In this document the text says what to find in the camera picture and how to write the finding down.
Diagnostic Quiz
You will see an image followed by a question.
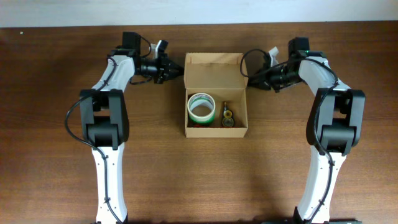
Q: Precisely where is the green tape roll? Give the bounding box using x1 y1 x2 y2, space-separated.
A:
188 113 215 126

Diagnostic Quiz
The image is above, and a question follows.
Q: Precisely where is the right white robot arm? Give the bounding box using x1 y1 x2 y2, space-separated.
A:
248 37 366 223

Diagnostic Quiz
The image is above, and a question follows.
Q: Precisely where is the brown cardboard box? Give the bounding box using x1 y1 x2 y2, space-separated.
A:
184 53 248 138

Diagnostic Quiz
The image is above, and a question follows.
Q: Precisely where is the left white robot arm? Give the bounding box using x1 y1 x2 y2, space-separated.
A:
79 32 183 223

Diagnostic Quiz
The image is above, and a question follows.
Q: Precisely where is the orange utility knife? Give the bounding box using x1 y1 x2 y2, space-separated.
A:
187 124 214 128

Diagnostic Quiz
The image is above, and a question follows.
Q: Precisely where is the white masking tape roll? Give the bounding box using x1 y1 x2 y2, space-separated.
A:
187 93 216 116

